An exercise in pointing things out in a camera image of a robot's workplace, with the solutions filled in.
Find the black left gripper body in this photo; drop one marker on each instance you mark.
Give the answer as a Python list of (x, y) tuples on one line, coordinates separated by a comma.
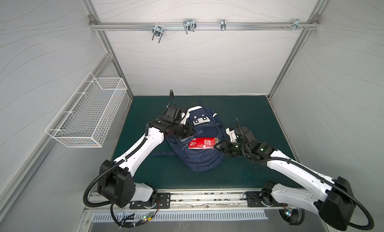
[(180, 130)]

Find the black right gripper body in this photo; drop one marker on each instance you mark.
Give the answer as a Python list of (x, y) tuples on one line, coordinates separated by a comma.
[(226, 145)]

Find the navy blue student backpack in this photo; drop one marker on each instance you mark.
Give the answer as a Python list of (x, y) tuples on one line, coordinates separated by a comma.
[(207, 125)]

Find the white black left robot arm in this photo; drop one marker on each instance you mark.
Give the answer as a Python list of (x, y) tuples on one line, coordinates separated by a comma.
[(115, 181)]

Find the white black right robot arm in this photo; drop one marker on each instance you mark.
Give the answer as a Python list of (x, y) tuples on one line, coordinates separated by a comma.
[(320, 194)]

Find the metal u-bolt clamp left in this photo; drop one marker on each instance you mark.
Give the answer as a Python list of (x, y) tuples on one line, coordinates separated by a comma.
[(157, 31)]

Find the metal u-bolt clamp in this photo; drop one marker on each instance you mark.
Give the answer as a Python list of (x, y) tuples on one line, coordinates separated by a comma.
[(157, 31), (189, 25)]

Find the metal u-bolt clamp middle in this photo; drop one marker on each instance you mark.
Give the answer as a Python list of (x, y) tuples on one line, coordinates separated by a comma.
[(189, 25)]

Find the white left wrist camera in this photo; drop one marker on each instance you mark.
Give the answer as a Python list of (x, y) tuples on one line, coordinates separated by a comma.
[(185, 117)]

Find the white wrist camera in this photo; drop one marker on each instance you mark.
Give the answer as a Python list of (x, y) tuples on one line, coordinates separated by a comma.
[(185, 117), (231, 133)]

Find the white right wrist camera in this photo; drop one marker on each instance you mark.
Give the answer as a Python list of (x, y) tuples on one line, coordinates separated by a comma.
[(231, 133)]

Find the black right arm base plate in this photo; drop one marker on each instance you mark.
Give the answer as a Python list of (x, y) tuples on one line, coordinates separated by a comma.
[(259, 199)]

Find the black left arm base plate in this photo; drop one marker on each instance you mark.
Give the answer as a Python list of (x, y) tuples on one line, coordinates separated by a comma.
[(157, 200)]

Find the white slotted cable duct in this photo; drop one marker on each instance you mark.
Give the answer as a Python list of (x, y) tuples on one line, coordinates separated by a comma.
[(170, 216)]

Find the white wire basket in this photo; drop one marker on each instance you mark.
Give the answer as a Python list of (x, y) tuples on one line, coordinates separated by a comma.
[(86, 118)]

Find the metal ring clamp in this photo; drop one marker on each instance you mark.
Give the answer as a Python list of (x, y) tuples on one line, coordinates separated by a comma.
[(223, 24)]

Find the metal bracket clamp right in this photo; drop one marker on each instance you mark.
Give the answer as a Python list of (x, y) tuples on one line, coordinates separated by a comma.
[(296, 26)]

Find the aluminium crossbar rail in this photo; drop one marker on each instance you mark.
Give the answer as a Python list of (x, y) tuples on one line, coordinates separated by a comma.
[(201, 26)]

